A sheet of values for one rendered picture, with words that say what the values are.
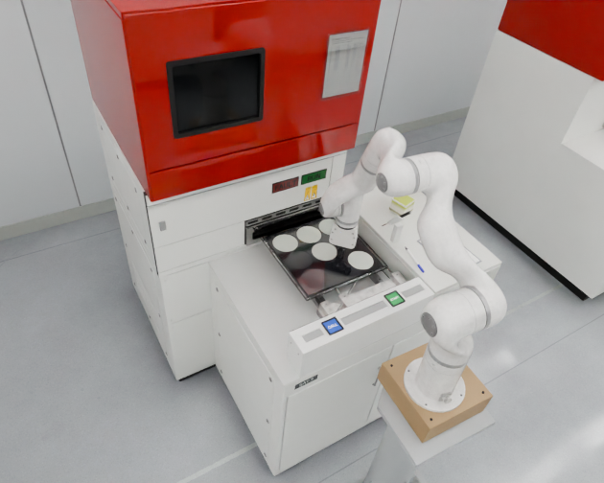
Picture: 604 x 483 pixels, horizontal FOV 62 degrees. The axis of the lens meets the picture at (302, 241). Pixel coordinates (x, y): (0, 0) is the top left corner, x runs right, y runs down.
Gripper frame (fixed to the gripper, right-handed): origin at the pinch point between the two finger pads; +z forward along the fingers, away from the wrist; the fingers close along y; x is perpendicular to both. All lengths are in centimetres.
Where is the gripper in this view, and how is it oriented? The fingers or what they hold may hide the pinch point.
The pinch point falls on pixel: (340, 251)
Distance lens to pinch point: 196.3
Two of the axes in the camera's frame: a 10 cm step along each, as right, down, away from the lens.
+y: 9.6, 2.5, -1.5
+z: -0.8, 7.2, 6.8
